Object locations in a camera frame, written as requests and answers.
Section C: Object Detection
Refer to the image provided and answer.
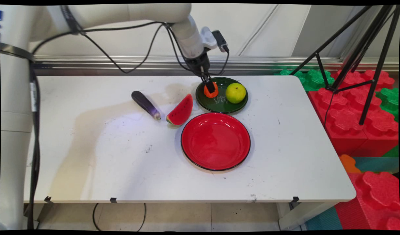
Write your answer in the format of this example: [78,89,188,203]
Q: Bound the aluminium wall rail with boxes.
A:
[33,55,399,73]

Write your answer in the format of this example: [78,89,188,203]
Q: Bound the grey table leg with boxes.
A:
[24,203,55,230]

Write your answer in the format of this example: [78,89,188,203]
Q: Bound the dark green plate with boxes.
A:
[196,77,249,114]

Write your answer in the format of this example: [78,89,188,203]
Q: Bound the black floor cable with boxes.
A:
[92,203,147,232]

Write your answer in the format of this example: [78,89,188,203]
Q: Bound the orange foam piece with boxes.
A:
[339,154,362,174]

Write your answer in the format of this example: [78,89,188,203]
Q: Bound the white table leg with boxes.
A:
[278,201,339,231]

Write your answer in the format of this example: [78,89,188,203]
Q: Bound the white ribbed camera mount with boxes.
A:
[200,26,218,50]

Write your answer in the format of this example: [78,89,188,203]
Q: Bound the plain black arm strap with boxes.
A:
[0,42,36,63]

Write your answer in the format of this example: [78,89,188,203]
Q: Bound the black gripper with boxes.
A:
[183,52,217,94]

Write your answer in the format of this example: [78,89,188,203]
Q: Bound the green foam block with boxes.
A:
[376,87,399,122]
[274,68,335,92]

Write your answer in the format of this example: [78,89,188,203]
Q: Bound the thin black tripod cable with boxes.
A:
[323,92,335,129]

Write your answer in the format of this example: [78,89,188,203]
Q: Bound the black printed arm strap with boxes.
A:
[60,5,86,36]

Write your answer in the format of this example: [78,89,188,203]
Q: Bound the large red foam block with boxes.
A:
[308,69,399,157]

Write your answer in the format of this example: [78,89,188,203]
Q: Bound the teal foam mat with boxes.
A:
[304,206,343,231]
[353,156,399,174]

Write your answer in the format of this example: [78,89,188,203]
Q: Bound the toy watermelon slice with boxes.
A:
[166,94,194,126]

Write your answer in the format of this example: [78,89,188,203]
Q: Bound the low red foam block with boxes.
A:
[334,171,400,231]

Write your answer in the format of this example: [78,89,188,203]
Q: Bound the orange toy fruit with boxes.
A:
[204,82,219,99]

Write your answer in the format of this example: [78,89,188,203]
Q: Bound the yellow-green toy apple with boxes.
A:
[225,83,247,104]

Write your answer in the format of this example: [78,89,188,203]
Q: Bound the red plate black rim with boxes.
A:
[181,112,251,172]

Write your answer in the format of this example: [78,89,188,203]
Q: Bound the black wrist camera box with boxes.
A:
[212,30,230,53]

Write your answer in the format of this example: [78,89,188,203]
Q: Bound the black tripod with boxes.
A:
[289,5,400,126]

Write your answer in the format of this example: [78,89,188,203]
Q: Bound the purple toy eggplant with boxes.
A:
[131,90,162,121]

